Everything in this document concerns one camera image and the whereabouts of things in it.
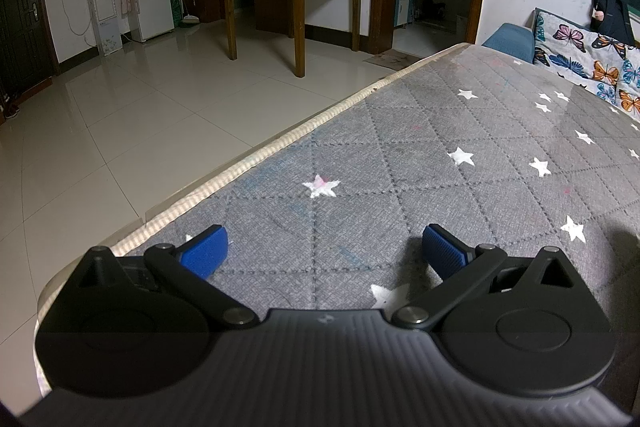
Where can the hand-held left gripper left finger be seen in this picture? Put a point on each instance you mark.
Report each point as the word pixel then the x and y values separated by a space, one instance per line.
pixel 205 252

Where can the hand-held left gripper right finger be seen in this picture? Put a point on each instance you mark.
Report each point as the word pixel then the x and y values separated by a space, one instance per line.
pixel 447 254

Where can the grey star-print desktop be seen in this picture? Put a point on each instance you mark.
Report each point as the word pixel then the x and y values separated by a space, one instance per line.
pixel 450 207

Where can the brown door mat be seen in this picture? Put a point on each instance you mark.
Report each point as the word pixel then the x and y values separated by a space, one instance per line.
pixel 392 58

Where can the blue sofa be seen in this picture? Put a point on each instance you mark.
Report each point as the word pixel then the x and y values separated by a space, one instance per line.
pixel 507 42

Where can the broom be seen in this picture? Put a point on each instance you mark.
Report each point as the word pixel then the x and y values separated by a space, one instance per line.
pixel 189 21

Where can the butterfly print cushion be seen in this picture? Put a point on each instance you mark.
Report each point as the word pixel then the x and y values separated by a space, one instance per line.
pixel 565 44
pixel 617 77

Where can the pair of shoes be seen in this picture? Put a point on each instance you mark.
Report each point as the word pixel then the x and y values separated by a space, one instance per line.
pixel 10 111

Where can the green crate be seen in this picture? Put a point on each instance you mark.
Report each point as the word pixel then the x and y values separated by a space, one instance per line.
pixel 175 9

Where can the white water dispenser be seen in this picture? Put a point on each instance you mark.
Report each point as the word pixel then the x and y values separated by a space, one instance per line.
pixel 105 22

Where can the black backpack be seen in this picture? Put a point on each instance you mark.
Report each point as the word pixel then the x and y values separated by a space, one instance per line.
pixel 612 14

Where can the dark wooden entrance door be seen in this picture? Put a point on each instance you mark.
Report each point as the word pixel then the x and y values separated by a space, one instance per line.
pixel 20 17

